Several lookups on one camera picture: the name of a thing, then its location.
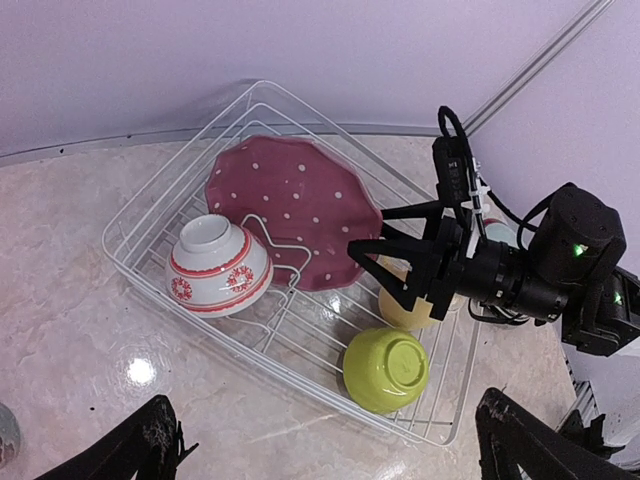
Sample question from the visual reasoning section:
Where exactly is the lime green bowl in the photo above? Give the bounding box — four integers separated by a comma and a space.
342, 328, 429, 415

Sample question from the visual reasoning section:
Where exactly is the front aluminium rail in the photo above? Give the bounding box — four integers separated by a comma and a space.
558, 380, 600, 433

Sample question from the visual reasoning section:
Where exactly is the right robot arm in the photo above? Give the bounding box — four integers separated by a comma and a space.
347, 183, 639, 356

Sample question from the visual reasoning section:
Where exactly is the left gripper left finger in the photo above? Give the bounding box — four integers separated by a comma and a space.
40, 395, 198, 480

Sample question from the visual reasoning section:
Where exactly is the pink polka dot plate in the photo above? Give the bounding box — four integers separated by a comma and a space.
204, 136, 382, 292

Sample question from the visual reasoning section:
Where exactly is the back aluminium wall rail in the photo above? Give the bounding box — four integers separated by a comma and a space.
1, 123, 439, 165

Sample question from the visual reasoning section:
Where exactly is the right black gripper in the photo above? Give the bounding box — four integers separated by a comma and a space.
347, 200, 505, 320

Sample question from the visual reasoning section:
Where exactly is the yellow mug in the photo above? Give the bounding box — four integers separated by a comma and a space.
378, 256, 439, 331

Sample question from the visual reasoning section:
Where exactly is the right aluminium frame post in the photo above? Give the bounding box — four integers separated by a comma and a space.
464, 0, 615, 136

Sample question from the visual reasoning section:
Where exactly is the white wire dish rack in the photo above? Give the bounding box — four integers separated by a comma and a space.
102, 80, 480, 447

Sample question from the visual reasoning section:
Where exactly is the white bowl red pattern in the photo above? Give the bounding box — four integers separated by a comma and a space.
165, 214, 274, 318

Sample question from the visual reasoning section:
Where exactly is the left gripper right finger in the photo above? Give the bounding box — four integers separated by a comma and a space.
475, 387, 636, 479

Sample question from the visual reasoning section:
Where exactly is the teal green plate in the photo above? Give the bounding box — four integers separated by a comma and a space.
484, 218, 518, 248

